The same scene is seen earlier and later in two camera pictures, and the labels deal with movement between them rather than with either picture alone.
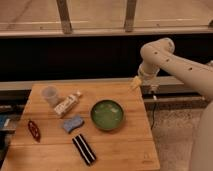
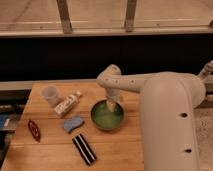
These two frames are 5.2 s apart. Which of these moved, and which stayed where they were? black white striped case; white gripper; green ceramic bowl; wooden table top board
Moved: white gripper
Stayed: wooden table top board; black white striped case; green ceramic bowl
